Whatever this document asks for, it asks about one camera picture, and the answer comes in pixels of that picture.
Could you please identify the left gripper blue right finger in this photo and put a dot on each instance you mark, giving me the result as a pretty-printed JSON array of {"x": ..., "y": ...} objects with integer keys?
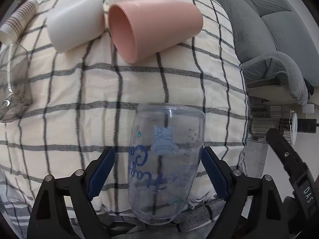
[{"x": 253, "y": 207}]

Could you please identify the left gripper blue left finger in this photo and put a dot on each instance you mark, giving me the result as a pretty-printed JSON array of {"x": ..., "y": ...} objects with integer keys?
[{"x": 49, "y": 217}]

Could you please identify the white plastic cup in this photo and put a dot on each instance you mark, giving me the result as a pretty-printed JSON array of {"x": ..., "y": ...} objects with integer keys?
[{"x": 74, "y": 23}]

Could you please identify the pink plastic cup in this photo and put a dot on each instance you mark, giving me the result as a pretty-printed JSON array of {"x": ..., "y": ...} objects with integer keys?
[{"x": 141, "y": 28}]

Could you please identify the white electric heater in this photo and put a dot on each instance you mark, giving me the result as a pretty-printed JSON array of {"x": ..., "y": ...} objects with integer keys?
[{"x": 284, "y": 121}]

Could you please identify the plaid checkered tablecloth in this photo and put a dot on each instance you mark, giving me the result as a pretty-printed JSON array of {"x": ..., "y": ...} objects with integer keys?
[{"x": 86, "y": 100}]

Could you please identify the grey sectional sofa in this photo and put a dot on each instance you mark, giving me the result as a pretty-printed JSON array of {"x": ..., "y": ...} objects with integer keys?
[{"x": 277, "y": 54}]

